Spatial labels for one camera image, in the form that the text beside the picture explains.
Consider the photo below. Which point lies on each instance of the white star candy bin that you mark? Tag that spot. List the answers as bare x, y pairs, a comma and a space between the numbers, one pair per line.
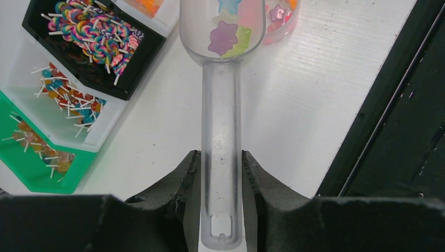
160, 16

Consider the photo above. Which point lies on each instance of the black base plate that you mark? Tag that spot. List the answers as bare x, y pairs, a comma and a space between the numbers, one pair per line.
395, 146

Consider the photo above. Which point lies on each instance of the translucent plastic scoop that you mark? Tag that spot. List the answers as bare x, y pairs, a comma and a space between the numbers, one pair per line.
219, 36

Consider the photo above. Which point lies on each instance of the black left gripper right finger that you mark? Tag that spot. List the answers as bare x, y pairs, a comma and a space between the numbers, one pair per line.
278, 218

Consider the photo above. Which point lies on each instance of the white lollipop bin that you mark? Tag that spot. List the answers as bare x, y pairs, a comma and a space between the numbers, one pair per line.
51, 99

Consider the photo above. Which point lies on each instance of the green candy bin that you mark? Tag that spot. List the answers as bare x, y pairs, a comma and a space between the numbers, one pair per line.
29, 166

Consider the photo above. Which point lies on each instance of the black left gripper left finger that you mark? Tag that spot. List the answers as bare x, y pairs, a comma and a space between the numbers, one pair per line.
163, 217

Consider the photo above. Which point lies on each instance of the clear plastic jar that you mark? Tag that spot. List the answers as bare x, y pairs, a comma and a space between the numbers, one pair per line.
281, 19

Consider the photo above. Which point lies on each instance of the black swirl lollipop bin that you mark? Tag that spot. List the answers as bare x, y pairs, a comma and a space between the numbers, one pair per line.
104, 47

